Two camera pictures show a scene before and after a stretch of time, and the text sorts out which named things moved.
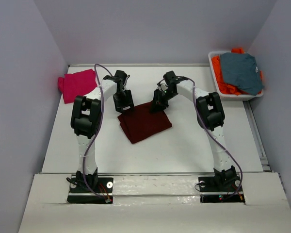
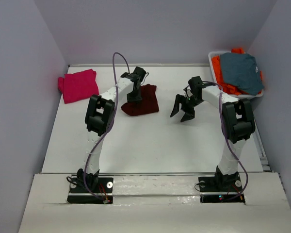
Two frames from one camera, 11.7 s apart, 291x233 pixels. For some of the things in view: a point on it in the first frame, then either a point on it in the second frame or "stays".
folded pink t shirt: (73, 85) stays
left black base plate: (97, 190) stays
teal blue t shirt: (240, 71) stays
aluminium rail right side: (258, 137) stays
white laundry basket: (226, 96) stays
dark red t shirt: (140, 123) to (148, 104)
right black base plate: (220, 189) stays
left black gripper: (128, 102) to (135, 98)
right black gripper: (158, 104) to (189, 113)
